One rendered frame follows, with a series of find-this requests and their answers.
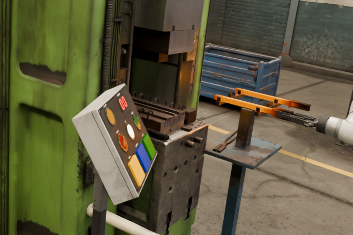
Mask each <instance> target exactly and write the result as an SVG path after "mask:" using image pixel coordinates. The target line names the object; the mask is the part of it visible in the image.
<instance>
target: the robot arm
mask: <svg viewBox="0 0 353 235"><path fill-rule="evenodd" d="M274 116H275V117H278V118H282V119H286V120H288V121H289V122H293V123H296V124H299V125H302V126H305V127H315V128H316V131H317V132H319V133H323V134H325V135H326V136H329V137H332V138H335V139H339V140H341V141H343V142H345V143H347V144H350V145H353V101H352V104H351V107H350V111H349V115H348V117H347V118H346V119H345V120H343V119H339V118H336V117H332V116H331V117H330V118H329V117H325V116H320V117H319V119H317V118H316V116H311V115H306V114H301V113H296V112H295V113H293V115H291V113H286V112H282V111H278V110H275V115H274Z"/></svg>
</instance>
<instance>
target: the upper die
mask: <svg viewBox="0 0 353 235"><path fill-rule="evenodd" d="M194 34H195V30H193V29H192V30H179V31H158V30H152V29H147V28H141V27H136V26H134V30H133V42H132V47H134V48H139V49H143V50H148V51H153V52H158V53H161V54H166V55H171V54H178V53H183V52H190V51H193V43H194Z"/></svg>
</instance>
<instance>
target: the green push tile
mask: <svg viewBox="0 0 353 235"><path fill-rule="evenodd" d="M142 143H143V146H144V148H145V149H146V151H147V154H148V156H149V158H150V160H153V157H154V155H155V153H156V151H155V148H154V146H153V144H152V142H151V140H150V138H149V135H148V133H147V134H145V135H144V137H143V139H142Z"/></svg>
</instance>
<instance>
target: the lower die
mask: <svg viewBox="0 0 353 235"><path fill-rule="evenodd" d="M131 97H132V99H135V100H139V101H142V102H146V103H150V104H153V105H157V106H160V107H163V108H166V109H170V110H174V111H177V112H179V115H177V116H175V113H172V112H168V111H165V110H161V109H157V108H154V107H151V106H148V105H144V104H141V103H137V102H134V104H135V106H136V108H137V110H138V112H139V110H140V109H141V108H144V110H145V112H144V113H143V109H142V110H141V112H140V117H141V119H142V121H143V123H144V125H145V126H146V125H147V115H148V112H149V111H150V110H152V111H153V116H151V115H152V112H150V113H149V120H148V128H149V129H152V130H155V131H158V132H162V133H165V134H168V133H171V132H173V131H175V130H178V129H180V128H181V127H182V126H183V125H184V117H185V111H182V110H179V109H175V108H172V107H169V106H166V105H162V104H158V103H155V102H151V101H147V100H144V99H140V98H136V97H133V96H131ZM170 130H171V131H170Z"/></svg>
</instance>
